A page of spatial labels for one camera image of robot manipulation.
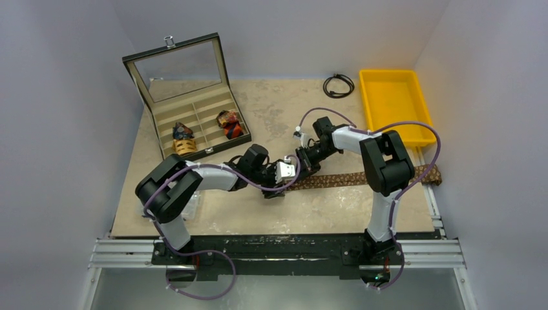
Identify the clear plastic screw box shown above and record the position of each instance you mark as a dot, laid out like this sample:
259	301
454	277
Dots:
190	209

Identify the orange navy rolled tie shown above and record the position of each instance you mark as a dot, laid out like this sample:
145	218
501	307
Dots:
233	130

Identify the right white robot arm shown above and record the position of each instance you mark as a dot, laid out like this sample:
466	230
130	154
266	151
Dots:
388	170

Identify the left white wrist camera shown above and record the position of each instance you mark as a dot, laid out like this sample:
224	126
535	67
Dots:
285	170

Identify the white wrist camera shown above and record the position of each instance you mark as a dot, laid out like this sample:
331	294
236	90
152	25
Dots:
303	138
285	170

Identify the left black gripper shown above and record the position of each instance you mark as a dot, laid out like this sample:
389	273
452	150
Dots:
273	183

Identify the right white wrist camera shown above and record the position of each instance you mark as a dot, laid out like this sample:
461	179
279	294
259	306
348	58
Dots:
303	138

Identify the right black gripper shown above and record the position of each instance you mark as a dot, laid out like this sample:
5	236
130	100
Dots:
307	160

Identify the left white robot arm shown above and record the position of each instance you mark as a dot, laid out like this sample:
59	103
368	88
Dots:
167	190

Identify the black tie display box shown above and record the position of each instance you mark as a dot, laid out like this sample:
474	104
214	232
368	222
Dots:
186	82

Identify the multicolour patterned rolled tie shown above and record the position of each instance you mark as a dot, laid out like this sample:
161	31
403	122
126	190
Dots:
226	117

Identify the yellow patterned rolled tie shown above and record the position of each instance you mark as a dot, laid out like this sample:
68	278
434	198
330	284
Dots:
183	147

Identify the brown floral tie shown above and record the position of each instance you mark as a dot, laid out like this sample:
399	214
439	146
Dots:
433	177

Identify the dark floral rolled tie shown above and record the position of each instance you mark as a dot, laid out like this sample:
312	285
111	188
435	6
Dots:
182	132

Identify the yellow plastic tray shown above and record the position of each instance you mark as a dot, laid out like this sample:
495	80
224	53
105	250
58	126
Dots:
390	96

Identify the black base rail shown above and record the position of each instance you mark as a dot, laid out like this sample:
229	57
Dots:
350	256

